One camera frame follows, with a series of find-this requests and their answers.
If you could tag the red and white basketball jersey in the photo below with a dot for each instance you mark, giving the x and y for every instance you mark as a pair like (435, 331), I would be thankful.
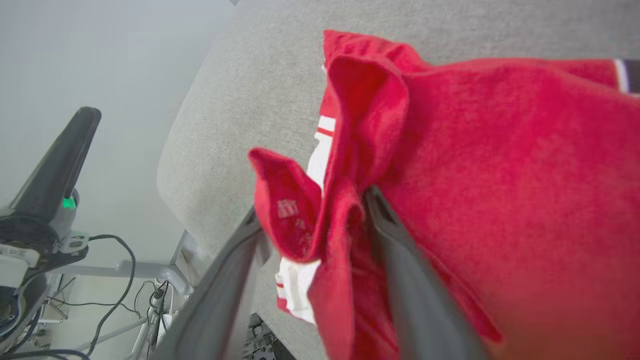
(500, 175)

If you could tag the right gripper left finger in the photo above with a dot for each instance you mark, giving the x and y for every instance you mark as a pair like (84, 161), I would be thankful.
(210, 315)

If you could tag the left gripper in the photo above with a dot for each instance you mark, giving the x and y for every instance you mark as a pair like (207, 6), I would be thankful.
(25, 235)

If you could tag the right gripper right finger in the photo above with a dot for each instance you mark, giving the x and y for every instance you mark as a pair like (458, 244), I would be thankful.
(425, 310)

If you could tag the white metal frame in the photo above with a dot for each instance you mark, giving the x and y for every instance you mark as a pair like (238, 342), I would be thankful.
(145, 270)

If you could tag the power strip with plugs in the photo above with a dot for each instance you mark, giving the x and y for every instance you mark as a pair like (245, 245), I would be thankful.
(159, 300)

